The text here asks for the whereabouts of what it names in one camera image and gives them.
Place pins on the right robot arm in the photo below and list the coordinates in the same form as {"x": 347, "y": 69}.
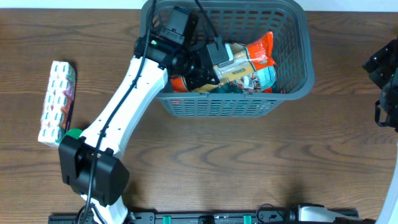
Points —
{"x": 382, "y": 70}

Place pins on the green lid jar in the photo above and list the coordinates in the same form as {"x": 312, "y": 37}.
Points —
{"x": 74, "y": 133}

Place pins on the grey plastic lattice basket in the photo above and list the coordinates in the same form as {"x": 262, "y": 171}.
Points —
{"x": 244, "y": 22}

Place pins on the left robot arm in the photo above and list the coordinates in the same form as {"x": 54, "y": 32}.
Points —
{"x": 91, "y": 162}

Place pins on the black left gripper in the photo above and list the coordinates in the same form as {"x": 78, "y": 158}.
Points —
{"x": 202, "y": 76}

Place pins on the black mounting rail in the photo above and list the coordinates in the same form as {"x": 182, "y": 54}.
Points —
{"x": 202, "y": 217}

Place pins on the pale green wipes packet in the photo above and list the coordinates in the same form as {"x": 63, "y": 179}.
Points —
{"x": 265, "y": 78}

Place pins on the beige brown snack pouch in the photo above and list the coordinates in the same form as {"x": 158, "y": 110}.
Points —
{"x": 249, "y": 84}

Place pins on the orange biscuit package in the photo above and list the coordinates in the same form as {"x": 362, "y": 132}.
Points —
{"x": 247, "y": 59}

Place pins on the white tissue multipack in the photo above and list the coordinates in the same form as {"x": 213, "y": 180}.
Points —
{"x": 58, "y": 104}

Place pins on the green Nescafe coffee bag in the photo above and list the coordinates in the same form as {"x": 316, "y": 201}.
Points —
{"x": 236, "y": 89}

